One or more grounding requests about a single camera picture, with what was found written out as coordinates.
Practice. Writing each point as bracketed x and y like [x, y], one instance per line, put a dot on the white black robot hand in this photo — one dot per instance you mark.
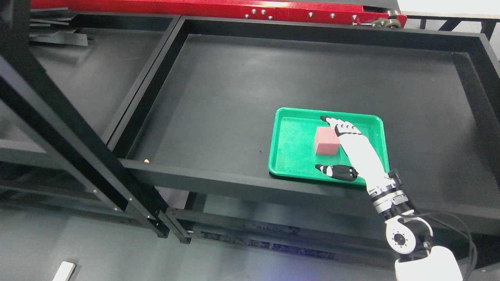
[365, 163]

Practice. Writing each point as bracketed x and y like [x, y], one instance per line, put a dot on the pink foam block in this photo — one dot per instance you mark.
[326, 141]

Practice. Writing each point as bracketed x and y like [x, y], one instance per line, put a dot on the green plastic tray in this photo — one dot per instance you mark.
[292, 148]

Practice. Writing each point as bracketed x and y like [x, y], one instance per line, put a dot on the black metal shelf right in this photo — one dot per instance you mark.
[231, 107]

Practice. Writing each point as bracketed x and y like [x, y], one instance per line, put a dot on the black metal shelf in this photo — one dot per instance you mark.
[70, 81]
[231, 107]

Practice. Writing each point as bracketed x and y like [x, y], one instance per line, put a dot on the black metal shelf left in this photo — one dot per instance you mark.
[70, 81]

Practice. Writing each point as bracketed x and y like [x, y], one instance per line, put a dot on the red metal beam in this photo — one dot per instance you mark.
[266, 10]

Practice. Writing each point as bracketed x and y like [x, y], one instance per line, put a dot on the white table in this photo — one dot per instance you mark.
[65, 271]

